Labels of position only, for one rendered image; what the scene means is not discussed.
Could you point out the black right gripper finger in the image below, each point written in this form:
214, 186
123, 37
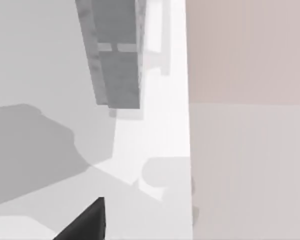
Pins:
90, 222

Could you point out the grey cabinet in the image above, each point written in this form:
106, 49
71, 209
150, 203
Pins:
115, 62

